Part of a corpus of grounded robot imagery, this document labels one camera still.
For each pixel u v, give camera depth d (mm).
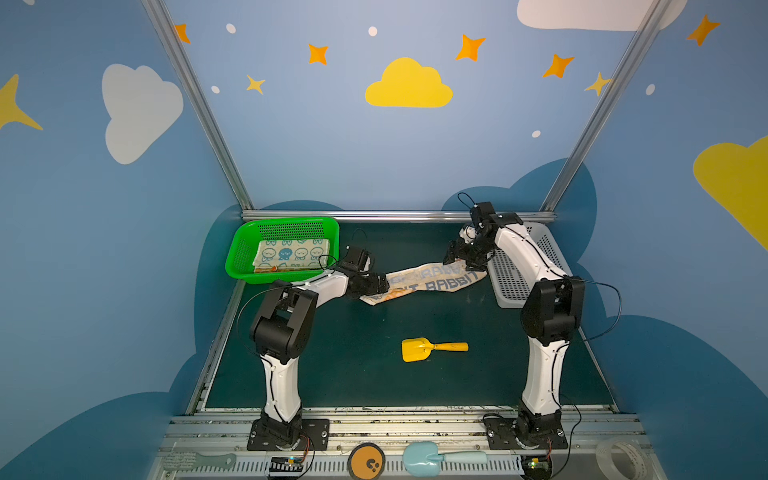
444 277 1040
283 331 526
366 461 707
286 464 730
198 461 703
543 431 685
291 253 1076
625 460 710
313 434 772
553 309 547
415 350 883
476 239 838
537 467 733
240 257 1044
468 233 858
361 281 865
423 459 704
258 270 1044
